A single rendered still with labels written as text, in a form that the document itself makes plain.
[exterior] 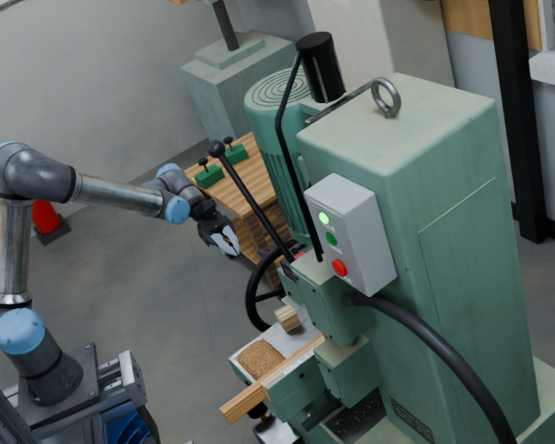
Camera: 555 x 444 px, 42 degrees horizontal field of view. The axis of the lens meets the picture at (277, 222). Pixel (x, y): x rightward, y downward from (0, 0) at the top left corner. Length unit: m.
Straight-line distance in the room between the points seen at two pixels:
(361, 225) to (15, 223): 1.13
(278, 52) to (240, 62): 0.20
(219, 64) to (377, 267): 2.76
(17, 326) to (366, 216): 1.12
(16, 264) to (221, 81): 1.92
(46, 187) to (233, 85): 2.00
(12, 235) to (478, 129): 1.26
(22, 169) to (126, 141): 2.78
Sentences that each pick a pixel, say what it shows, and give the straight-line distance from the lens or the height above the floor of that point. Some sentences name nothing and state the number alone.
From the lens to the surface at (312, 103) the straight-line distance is 1.21.
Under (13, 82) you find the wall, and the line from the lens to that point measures 4.30.
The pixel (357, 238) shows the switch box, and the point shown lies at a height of 1.43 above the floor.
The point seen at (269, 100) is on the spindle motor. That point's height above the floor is 1.50.
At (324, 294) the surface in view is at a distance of 1.18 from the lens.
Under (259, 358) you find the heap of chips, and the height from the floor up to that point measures 0.93.
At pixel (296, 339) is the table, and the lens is 1.68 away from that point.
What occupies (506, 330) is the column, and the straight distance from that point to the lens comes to 1.32.
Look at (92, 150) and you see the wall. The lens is 4.51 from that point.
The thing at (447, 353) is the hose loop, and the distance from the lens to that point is 1.06.
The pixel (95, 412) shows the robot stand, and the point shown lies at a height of 0.73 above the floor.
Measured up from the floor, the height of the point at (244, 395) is 0.94.
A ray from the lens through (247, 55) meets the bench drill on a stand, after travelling 3.80.
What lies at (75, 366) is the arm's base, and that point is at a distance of 2.00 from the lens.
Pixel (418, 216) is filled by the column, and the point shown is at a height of 1.42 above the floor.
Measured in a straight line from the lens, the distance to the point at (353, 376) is 1.38.
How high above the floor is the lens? 2.04
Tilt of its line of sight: 34 degrees down
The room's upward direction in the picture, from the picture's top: 21 degrees counter-clockwise
